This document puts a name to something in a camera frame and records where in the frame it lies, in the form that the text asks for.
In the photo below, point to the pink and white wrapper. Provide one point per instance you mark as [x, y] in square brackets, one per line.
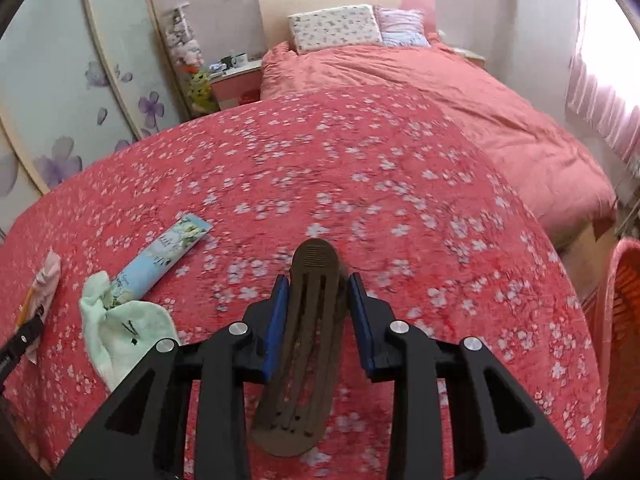
[45, 280]

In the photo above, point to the beige wooden bed frame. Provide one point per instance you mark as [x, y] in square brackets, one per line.
[585, 260]

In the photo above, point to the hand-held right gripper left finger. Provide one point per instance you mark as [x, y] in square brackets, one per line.
[277, 325]

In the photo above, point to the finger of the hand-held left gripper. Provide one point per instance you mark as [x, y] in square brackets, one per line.
[20, 342]

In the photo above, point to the wardrobe with purple flowers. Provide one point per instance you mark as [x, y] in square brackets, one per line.
[60, 85]

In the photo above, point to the pink nightstand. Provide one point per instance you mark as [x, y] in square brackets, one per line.
[235, 87]

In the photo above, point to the dark mug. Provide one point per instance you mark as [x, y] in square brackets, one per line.
[226, 62]

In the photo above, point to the green plush toy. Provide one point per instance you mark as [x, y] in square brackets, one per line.
[201, 90]

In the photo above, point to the pink striped pillow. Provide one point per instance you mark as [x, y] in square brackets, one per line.
[402, 27]

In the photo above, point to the orange plastic basket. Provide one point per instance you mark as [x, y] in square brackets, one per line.
[620, 335]

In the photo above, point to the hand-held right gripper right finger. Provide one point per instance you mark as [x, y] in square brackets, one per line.
[361, 325]

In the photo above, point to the beige nightstand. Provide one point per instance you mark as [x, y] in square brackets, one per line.
[467, 56]

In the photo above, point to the white floral pillow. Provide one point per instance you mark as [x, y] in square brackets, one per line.
[335, 27]

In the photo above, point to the pink duvet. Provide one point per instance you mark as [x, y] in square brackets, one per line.
[450, 85]

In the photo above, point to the white plush toy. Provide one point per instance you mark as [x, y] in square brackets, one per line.
[185, 47]

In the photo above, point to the pink curtain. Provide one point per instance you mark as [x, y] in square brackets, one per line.
[600, 105]

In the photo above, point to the light blue floral tube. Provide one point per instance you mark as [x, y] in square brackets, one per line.
[160, 255]

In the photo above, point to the red floral blanket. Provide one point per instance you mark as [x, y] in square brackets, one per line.
[350, 160]

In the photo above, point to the brown slotted shoe insole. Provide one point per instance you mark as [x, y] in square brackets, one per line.
[310, 310]

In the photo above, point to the light green towel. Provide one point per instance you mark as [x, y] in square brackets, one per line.
[125, 330]

